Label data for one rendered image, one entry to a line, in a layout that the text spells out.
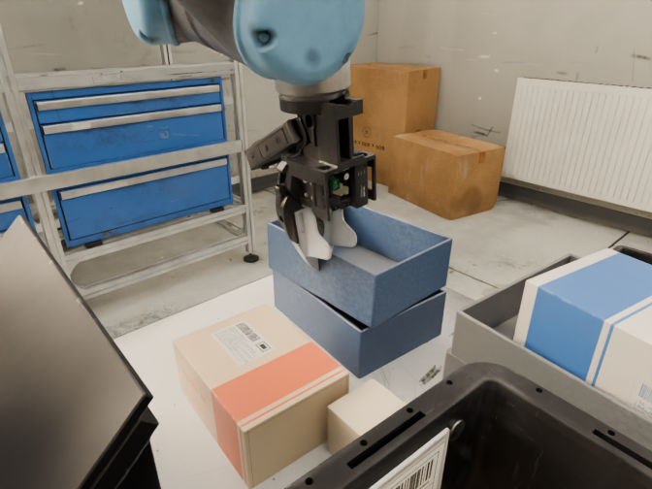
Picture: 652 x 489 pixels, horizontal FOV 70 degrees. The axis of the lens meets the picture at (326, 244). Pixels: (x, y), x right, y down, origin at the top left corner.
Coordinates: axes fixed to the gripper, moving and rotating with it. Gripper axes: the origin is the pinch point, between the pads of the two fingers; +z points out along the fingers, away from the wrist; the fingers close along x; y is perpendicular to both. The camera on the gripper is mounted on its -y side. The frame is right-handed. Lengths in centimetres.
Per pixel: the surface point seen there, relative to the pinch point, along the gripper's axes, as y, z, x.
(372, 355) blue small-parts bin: 9.6, 9.9, 0.0
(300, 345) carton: 7.2, 4.4, -8.6
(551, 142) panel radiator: -79, 60, 243
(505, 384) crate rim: 31.9, -11.6, -13.3
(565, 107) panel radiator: -76, 39, 245
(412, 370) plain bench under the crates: 12.6, 13.0, 4.0
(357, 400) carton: 15.9, 5.9, -8.5
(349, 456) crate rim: 29.9, -12.3, -22.0
